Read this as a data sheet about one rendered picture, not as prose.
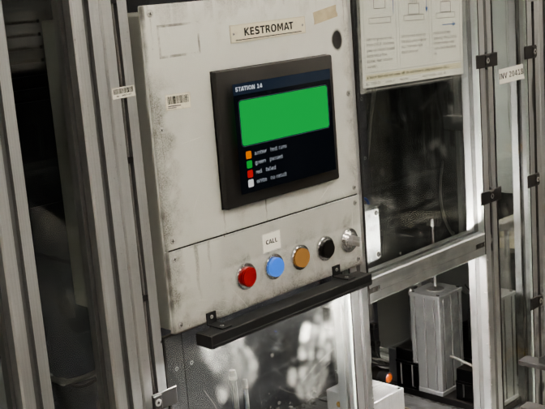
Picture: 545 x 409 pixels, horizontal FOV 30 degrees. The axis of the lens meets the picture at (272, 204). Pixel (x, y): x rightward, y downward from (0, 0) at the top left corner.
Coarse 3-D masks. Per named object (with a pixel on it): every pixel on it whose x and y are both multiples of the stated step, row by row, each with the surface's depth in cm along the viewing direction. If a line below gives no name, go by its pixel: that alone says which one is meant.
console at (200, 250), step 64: (256, 0) 149; (320, 0) 159; (192, 64) 142; (256, 64) 151; (320, 64) 159; (192, 128) 143; (192, 192) 144; (256, 192) 151; (320, 192) 163; (192, 256) 145; (256, 256) 154; (320, 256) 164; (192, 320) 146
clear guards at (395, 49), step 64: (384, 0) 172; (448, 0) 185; (512, 0) 200; (384, 64) 174; (448, 64) 187; (512, 64) 202; (384, 128) 175; (448, 128) 189; (512, 128) 205; (384, 192) 177; (448, 192) 191; (512, 192) 207; (384, 256) 179; (448, 256) 193; (512, 256) 209; (320, 320) 168; (512, 320) 212; (192, 384) 149; (256, 384) 158; (320, 384) 169; (512, 384) 214
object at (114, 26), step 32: (128, 32) 135; (128, 64) 135; (128, 128) 136; (128, 160) 136; (128, 192) 137; (128, 224) 137; (128, 256) 138; (416, 288) 228; (448, 288) 226; (416, 320) 226; (448, 320) 225; (160, 352) 144; (416, 352) 228; (448, 352) 226; (544, 352) 223; (160, 384) 144; (416, 384) 230; (448, 384) 227; (544, 384) 224
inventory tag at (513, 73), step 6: (516, 66) 204; (522, 66) 205; (504, 72) 201; (510, 72) 202; (516, 72) 204; (522, 72) 205; (504, 78) 201; (510, 78) 202; (516, 78) 204; (522, 78) 205
